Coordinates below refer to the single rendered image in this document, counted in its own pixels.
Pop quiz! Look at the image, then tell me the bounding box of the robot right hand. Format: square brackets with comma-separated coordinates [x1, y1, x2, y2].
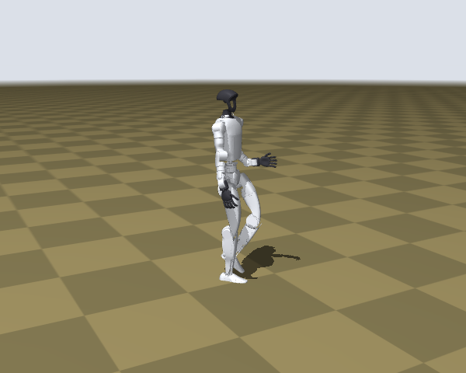
[219, 180, 238, 209]

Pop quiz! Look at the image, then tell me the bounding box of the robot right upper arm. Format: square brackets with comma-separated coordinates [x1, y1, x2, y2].
[212, 121, 228, 161]

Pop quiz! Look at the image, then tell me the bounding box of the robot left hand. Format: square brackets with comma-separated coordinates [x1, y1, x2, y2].
[252, 152, 277, 168]

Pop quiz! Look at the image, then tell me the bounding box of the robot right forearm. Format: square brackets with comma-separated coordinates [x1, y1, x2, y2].
[215, 152, 227, 189]

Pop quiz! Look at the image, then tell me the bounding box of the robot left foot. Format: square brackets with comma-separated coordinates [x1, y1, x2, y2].
[221, 253, 245, 273]

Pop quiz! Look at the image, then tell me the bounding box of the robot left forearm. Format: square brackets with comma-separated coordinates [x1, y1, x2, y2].
[239, 151, 257, 167]

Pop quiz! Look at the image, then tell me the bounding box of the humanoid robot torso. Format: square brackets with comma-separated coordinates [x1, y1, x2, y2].
[215, 114, 242, 186]

